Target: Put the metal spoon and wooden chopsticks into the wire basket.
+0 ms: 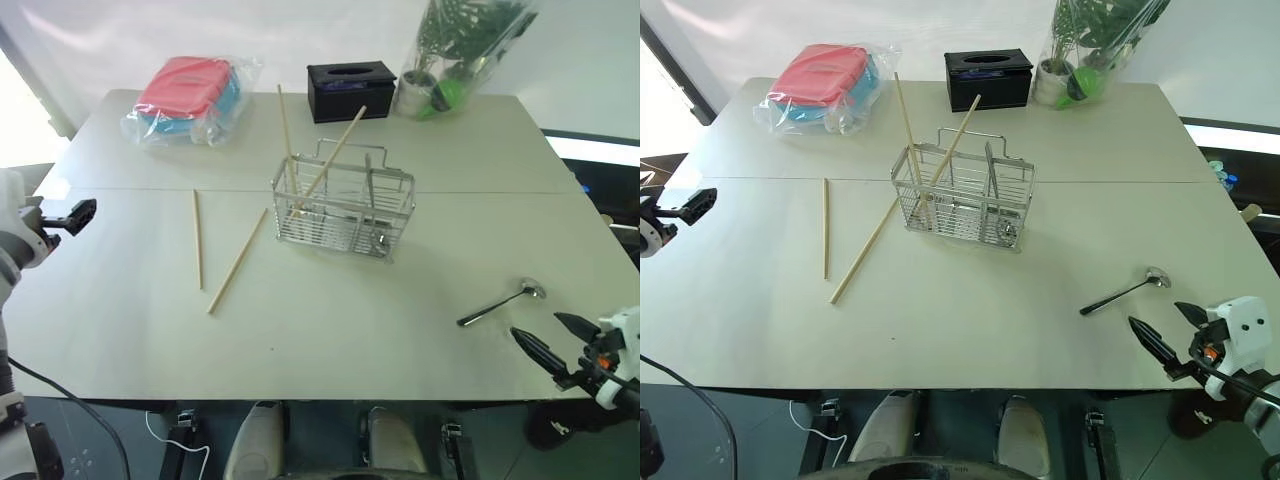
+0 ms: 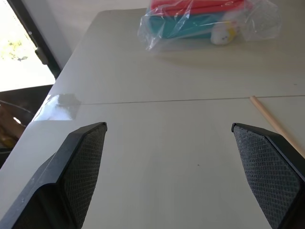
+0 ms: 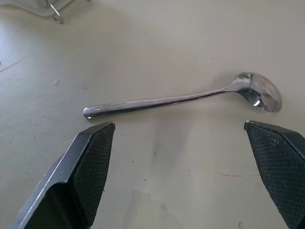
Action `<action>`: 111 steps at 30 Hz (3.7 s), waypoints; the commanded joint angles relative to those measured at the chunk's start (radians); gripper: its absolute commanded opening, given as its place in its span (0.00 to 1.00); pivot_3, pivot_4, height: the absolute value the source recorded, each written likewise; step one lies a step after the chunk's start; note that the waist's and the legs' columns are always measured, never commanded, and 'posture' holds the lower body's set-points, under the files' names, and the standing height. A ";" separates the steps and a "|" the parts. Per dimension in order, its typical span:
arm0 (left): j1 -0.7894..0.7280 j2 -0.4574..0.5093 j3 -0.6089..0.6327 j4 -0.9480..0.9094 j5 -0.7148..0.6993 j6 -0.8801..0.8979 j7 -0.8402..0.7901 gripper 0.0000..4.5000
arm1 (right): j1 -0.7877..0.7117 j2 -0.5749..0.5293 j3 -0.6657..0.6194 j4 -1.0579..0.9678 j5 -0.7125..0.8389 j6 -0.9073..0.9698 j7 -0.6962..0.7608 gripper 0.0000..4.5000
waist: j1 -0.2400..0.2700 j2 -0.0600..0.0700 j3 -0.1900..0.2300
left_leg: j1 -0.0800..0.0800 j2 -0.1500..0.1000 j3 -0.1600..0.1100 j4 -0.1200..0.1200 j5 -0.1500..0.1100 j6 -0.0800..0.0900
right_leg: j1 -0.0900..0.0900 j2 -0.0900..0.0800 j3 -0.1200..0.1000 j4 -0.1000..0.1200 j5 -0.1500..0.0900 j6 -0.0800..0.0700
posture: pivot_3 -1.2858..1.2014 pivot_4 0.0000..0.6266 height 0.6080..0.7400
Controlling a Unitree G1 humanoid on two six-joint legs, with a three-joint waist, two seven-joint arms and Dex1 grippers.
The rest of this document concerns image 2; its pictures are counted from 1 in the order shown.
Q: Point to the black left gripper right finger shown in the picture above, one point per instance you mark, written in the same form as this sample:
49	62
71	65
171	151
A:
269	171

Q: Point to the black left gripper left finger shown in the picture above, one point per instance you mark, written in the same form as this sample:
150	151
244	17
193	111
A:
71	171

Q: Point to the wooden chopstick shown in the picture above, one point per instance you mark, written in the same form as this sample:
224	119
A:
276	124

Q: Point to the clear adhesive tape patch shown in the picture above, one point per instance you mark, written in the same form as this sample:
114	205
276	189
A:
59	107

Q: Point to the white and yellow plush toy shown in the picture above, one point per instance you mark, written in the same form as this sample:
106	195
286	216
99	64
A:
224	33

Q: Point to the clear plastic bag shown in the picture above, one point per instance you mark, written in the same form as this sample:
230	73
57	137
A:
202	23

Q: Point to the teal plastic box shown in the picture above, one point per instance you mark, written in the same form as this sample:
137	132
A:
181	26

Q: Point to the red plastic box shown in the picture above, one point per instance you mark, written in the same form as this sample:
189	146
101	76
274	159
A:
190	6

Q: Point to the black window frame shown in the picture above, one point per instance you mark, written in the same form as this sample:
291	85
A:
35	38

